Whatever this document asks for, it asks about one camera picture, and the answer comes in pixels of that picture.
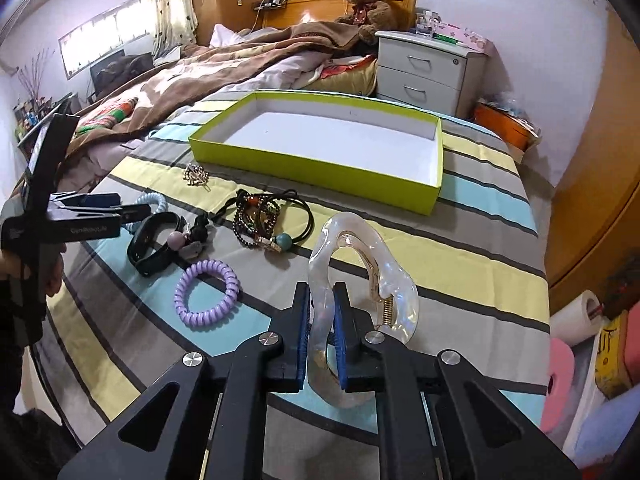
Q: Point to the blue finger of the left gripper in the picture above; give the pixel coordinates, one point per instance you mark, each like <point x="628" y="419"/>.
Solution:
<point x="90" y="199"/>
<point x="134" y="213"/>

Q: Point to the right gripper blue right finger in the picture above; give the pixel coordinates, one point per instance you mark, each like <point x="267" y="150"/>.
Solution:
<point x="438" y="416"/>

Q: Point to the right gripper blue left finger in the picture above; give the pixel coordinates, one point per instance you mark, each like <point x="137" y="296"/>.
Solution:
<point x="205" y="417"/>

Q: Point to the black wristband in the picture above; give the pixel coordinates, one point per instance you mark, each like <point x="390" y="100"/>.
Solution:
<point x="141" y="253"/>

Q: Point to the black elastic hair tie charm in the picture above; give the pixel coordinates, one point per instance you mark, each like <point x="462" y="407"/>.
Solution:
<point x="270" y="221"/>

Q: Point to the person's left hand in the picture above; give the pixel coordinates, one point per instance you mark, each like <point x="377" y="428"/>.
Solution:
<point x="12" y="267"/>

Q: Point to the gold beaded hair pin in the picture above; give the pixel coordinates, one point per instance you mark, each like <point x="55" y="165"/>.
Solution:
<point x="196" y="175"/>

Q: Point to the red green striped cushion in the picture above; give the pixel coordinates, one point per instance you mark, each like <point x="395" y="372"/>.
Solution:
<point x="107" y="116"/>

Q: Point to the brown fleece blanket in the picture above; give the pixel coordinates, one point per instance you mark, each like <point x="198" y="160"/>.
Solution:
<point x="200" y="70"/>

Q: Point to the striped table cloth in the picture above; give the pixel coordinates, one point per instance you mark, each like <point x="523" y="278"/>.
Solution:
<point x="477" y="262"/>

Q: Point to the dark chair with clothes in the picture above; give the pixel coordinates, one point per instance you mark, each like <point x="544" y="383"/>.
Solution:
<point x="115" y="70"/>

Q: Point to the white paper roll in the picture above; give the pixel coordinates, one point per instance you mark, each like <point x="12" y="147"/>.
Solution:
<point x="579" y="320"/>

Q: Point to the yellow printed box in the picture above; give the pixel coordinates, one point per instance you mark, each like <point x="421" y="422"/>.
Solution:
<point x="612" y="377"/>

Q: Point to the pink plastic bucket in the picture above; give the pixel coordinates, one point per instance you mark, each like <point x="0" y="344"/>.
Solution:
<point x="632" y="344"/>

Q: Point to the dotted window curtain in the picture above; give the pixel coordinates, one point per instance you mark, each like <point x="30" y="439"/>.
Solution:
<point x="174" y="23"/>

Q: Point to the large wooden wardrobe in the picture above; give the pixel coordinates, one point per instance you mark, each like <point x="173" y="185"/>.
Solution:
<point x="594" y="227"/>

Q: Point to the lime green shallow box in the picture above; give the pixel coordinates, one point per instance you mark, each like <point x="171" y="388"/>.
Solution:
<point x="382" y="151"/>

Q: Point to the yellow pillow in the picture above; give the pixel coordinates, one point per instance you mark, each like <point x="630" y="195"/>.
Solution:
<point x="358" y="77"/>

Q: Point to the wooden bed headboard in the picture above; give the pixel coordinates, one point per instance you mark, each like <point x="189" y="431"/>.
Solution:
<point x="291" y="12"/>

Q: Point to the orange storage bin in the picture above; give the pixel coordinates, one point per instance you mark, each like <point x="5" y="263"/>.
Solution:
<point x="515" y="131"/>

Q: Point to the brown teddy bear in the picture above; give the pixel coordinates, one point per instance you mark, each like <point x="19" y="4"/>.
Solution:
<point x="370" y="16"/>

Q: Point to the grey bedside drawer cabinet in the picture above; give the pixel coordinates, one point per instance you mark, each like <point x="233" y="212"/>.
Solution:
<point x="429" y="73"/>

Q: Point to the pink floral box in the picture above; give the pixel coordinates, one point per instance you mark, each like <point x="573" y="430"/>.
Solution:
<point x="466" y="37"/>

